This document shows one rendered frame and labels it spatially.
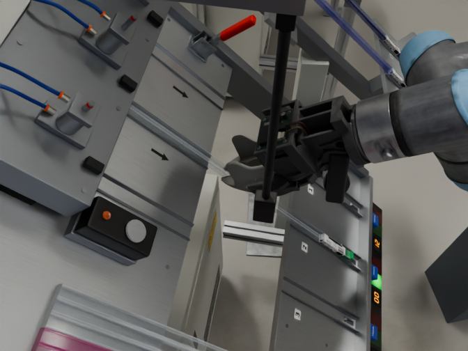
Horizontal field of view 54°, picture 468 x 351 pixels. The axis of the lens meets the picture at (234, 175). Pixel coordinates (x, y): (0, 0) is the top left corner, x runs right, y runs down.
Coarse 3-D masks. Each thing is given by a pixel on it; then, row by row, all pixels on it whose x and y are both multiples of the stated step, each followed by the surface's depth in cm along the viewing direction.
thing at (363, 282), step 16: (368, 176) 92; (368, 192) 90; (368, 208) 88; (368, 224) 86; (368, 240) 84; (368, 256) 82; (368, 272) 81; (368, 288) 79; (368, 304) 78; (368, 320) 76; (368, 336) 75
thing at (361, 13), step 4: (344, 0) 99; (348, 0) 99; (352, 0) 100; (348, 4) 100; (352, 4) 100; (356, 4) 100; (352, 8) 101; (356, 8) 101; (360, 8) 101; (356, 12) 101; (360, 12) 101; (364, 12) 102; (360, 16) 102; (364, 16) 102; (368, 16) 103; (364, 20) 103; (368, 20) 103; (372, 20) 104; (368, 24) 104; (372, 24) 104; (376, 24) 105; (372, 28) 105; (376, 28) 105; (376, 32) 106; (380, 32) 106; (380, 36) 106; (384, 36) 106
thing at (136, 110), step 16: (128, 112) 57; (144, 112) 57; (160, 128) 58; (176, 144) 60; (192, 144) 61; (208, 160) 63; (224, 176) 65; (288, 208) 72; (304, 224) 74; (320, 240) 76
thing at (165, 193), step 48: (144, 96) 59; (192, 96) 66; (144, 144) 57; (0, 192) 43; (96, 192) 50; (144, 192) 55; (192, 192) 60; (0, 240) 42; (48, 240) 45; (0, 288) 41; (48, 288) 44; (96, 288) 47; (144, 288) 51; (0, 336) 40
